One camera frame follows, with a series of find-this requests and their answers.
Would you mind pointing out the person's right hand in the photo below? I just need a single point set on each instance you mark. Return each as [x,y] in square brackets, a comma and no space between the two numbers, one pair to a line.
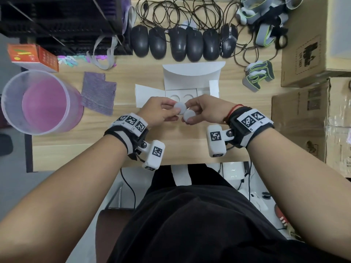
[211,109]

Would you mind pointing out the person's left hand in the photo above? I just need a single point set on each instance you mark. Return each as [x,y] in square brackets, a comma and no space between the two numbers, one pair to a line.
[156,112]

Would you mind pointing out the white round puck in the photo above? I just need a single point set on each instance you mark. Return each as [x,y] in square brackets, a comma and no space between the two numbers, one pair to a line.
[189,116]
[180,108]

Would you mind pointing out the white insert tray with holes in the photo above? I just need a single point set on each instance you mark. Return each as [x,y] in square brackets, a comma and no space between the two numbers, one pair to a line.
[181,93]

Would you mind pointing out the white cardboard box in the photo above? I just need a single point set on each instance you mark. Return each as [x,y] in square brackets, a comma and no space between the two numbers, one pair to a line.
[192,76]

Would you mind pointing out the person's right forearm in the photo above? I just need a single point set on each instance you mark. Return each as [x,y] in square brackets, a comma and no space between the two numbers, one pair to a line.
[301,178]

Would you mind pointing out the person's left forearm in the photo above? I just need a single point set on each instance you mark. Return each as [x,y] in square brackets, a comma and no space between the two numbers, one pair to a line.
[60,199]

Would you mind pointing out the tape-wrapped cardboard box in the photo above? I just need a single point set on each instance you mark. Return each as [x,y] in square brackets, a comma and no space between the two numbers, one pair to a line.
[293,123]

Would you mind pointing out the cardboard box with black print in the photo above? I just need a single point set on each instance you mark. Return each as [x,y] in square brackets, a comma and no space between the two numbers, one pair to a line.
[293,65]

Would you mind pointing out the person's black clothing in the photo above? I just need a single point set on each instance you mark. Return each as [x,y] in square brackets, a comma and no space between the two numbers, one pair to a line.
[197,230]

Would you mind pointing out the marker-printed black wrist band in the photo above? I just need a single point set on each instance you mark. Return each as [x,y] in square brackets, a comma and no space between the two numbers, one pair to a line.
[129,120]
[249,120]

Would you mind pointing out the purple cloth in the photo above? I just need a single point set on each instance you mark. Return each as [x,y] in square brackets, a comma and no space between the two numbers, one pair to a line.
[98,93]

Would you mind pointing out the plain black computer mouse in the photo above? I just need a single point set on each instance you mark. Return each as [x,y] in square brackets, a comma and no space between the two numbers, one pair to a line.
[195,45]
[211,45]
[177,44]
[139,41]
[157,43]

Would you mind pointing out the white power adapter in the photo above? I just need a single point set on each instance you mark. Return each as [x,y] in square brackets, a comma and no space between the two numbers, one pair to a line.
[233,171]

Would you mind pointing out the black power adapter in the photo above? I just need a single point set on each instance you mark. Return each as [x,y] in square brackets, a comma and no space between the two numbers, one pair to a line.
[246,167]

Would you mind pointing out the black angular gaming mouse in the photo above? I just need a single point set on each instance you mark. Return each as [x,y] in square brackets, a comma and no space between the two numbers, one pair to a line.
[228,41]

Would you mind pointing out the grey ribbon loop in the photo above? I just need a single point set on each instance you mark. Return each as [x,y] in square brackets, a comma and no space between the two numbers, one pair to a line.
[112,52]

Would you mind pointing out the row of black computer mice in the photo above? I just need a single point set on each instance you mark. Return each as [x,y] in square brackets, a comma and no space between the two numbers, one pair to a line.
[178,13]

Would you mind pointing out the pile of colourful plastic clips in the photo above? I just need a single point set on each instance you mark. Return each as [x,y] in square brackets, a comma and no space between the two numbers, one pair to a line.
[67,60]

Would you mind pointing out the purple ribbed plastic pieces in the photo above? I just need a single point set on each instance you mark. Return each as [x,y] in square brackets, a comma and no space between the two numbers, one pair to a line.
[116,8]

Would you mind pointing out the clear plastic bucket pink bottom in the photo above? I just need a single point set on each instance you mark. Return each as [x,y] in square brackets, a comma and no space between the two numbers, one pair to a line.
[44,104]

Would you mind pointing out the red striped shoe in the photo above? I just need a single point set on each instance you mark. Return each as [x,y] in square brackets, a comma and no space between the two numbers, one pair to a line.
[281,215]

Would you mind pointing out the brown chair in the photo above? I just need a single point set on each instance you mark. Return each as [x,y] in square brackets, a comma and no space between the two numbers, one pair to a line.
[109,235]

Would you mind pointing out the orange carton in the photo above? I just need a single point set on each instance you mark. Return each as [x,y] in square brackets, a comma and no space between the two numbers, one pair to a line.
[27,56]

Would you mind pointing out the dark grey rounded object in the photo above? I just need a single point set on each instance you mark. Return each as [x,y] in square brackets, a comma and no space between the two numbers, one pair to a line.
[5,145]

